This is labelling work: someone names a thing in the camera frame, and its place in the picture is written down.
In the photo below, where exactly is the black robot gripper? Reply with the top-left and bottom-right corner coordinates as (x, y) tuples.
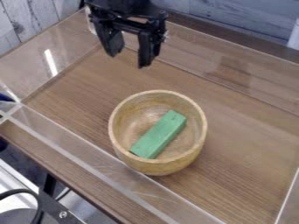
(84, 0), (168, 68)

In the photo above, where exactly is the green rectangular block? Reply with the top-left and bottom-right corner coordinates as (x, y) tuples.
(129, 110), (186, 159)

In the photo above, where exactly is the brown wooden bowl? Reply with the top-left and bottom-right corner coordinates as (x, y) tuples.
(106, 90), (208, 176)

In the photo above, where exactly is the clear acrylic tray enclosure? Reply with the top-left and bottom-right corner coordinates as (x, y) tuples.
(0, 12), (299, 224)

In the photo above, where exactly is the black cable lower left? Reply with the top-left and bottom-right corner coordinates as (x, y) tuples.
(0, 188), (44, 224)

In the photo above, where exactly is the black metal bracket with screw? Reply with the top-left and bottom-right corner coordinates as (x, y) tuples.
(37, 192), (86, 224)

